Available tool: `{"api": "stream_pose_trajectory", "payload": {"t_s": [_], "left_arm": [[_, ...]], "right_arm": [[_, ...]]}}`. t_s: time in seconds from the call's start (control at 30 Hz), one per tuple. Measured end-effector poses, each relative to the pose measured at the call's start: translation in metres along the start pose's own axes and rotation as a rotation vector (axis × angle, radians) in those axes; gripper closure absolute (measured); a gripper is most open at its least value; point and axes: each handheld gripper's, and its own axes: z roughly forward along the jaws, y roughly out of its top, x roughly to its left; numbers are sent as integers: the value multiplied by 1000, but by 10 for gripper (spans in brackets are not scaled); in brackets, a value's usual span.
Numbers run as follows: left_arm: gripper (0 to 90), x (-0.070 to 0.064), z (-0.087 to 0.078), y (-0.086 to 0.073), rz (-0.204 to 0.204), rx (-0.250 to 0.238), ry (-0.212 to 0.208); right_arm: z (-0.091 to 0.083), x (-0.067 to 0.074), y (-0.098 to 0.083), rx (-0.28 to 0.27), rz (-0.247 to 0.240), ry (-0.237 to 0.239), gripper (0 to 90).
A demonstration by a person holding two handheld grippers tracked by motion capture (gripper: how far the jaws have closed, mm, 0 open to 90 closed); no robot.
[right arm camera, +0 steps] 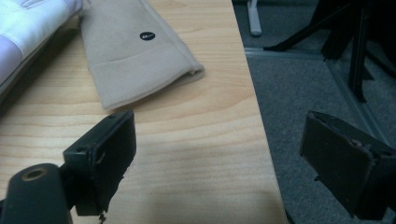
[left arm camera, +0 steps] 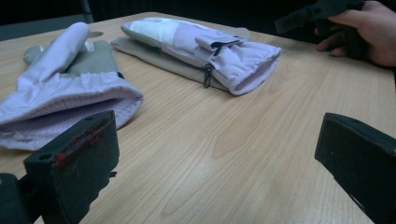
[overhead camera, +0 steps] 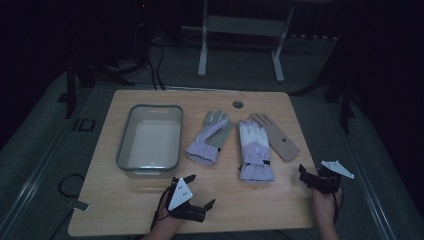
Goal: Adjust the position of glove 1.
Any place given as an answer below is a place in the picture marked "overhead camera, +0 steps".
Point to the black rectangular floor frame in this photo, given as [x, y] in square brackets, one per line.
[84, 124]

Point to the purple glove with grey palm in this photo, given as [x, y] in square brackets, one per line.
[207, 141]

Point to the grey floor tag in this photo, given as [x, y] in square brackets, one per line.
[80, 205]

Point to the black tripod stand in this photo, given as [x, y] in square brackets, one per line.
[80, 73]
[343, 96]

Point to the white metal stand frame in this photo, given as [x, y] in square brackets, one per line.
[240, 26]

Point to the clear plastic storage bin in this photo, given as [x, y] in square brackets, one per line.
[151, 143]

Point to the purple and white glove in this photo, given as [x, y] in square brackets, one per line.
[255, 150]

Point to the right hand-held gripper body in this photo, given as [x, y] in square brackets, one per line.
[328, 178]

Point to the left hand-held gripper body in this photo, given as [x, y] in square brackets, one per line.
[181, 200]

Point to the person's left hand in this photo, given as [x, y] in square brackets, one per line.
[162, 213]

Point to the person's right hand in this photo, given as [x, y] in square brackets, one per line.
[325, 205]

